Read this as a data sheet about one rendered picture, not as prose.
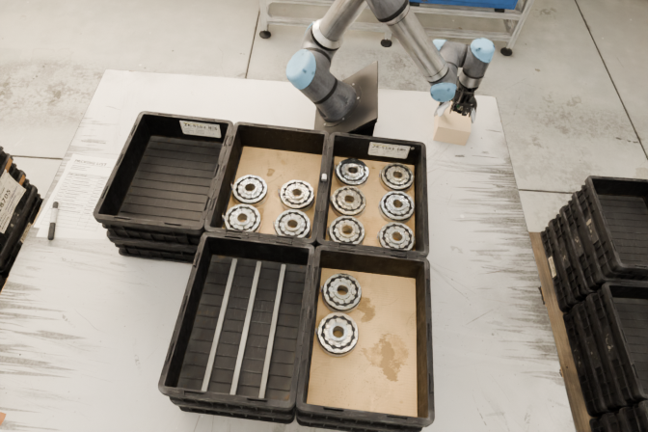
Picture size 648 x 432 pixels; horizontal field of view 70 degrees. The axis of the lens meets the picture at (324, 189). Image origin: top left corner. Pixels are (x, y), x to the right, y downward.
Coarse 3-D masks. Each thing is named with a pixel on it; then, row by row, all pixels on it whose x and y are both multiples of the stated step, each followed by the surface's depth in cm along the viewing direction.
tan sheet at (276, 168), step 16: (240, 160) 149; (256, 160) 149; (272, 160) 150; (288, 160) 150; (304, 160) 150; (320, 160) 151; (240, 176) 145; (272, 176) 146; (288, 176) 146; (304, 176) 147; (272, 192) 143; (256, 208) 139; (272, 208) 139; (224, 224) 135; (272, 224) 136
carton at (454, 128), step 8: (448, 112) 174; (456, 112) 175; (440, 120) 172; (448, 120) 172; (456, 120) 172; (464, 120) 172; (440, 128) 170; (448, 128) 170; (456, 128) 170; (464, 128) 170; (440, 136) 174; (448, 136) 173; (456, 136) 172; (464, 136) 171; (456, 144) 175; (464, 144) 174
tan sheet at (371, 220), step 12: (336, 156) 152; (372, 168) 150; (336, 180) 146; (372, 180) 147; (372, 192) 145; (384, 192) 145; (408, 192) 145; (372, 204) 142; (336, 216) 139; (360, 216) 139; (372, 216) 140; (372, 228) 137; (372, 240) 135; (396, 240) 135
